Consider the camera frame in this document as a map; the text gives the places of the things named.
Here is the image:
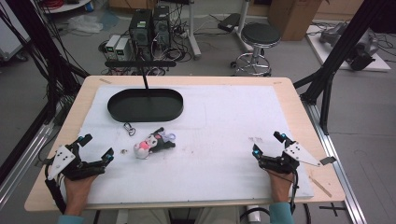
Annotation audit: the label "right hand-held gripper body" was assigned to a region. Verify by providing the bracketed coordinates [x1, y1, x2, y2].
[260, 141, 338, 175]

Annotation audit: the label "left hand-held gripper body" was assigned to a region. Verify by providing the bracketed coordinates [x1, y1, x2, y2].
[35, 145, 106, 182]

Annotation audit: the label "silver carabiner keyring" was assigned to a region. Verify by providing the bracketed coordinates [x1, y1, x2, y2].
[122, 121, 137, 137]

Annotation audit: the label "black and white plush keychain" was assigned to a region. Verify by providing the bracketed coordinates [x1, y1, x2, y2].
[133, 126, 177, 161]

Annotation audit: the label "black key rack with tray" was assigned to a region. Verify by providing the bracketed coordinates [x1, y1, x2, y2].
[104, 60, 185, 123]

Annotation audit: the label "person's left hand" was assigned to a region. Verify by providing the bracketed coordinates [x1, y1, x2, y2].
[64, 174, 100, 208]

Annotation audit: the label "person's right hand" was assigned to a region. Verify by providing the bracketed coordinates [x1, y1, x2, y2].
[266, 169, 295, 203]

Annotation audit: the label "thin wooden stick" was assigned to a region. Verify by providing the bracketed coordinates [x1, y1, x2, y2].
[307, 175, 332, 199]

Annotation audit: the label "white foam mat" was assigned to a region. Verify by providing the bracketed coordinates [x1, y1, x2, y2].
[52, 84, 315, 206]

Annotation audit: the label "person's beige trouser legs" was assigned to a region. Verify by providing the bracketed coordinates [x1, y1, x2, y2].
[125, 206, 246, 224]

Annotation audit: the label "white floor board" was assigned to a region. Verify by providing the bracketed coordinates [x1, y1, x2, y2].
[305, 23, 392, 73]

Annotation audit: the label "white power supply unit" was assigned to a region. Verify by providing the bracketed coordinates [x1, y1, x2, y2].
[105, 35, 121, 61]
[115, 36, 132, 62]

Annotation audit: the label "black round stool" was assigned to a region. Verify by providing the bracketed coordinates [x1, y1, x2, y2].
[231, 21, 282, 77]

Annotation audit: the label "white plastic bag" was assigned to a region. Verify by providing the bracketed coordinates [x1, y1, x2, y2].
[66, 14, 104, 35]

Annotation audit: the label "grey robot device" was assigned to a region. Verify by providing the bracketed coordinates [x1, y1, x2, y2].
[318, 21, 380, 72]

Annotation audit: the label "white desk leg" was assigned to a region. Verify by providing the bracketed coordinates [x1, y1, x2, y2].
[233, 0, 254, 53]
[186, 0, 203, 61]

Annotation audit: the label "brown cardboard box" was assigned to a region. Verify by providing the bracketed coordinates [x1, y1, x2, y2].
[268, 0, 323, 42]

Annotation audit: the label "grey cabinet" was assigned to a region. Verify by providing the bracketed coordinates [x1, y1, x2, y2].
[0, 17, 32, 63]

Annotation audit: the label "black computer tower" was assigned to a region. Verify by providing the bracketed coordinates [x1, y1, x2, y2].
[152, 5, 172, 49]
[128, 8, 154, 61]

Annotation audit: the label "black flat box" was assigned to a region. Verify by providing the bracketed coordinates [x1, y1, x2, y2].
[217, 12, 242, 34]

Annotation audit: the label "white round table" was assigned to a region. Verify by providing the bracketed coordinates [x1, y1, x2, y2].
[39, 0, 93, 14]

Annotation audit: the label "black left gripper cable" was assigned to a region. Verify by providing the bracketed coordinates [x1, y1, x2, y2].
[44, 161, 68, 216]

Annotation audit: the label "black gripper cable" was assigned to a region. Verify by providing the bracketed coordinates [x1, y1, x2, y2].
[44, 161, 68, 216]
[289, 170, 301, 217]

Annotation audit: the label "silver aluminium rail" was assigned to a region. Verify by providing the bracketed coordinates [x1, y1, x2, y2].
[0, 122, 57, 210]
[302, 102, 369, 224]

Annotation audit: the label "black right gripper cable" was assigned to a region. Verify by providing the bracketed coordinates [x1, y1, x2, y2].
[289, 170, 301, 217]

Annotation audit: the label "black looped cable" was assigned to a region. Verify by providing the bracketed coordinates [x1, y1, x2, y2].
[238, 203, 312, 224]

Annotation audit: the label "black metal frame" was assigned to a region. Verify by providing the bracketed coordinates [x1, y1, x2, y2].
[292, 0, 396, 135]
[0, 0, 92, 185]

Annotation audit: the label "tangle of floor cables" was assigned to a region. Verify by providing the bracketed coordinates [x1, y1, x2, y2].
[98, 12, 219, 77]

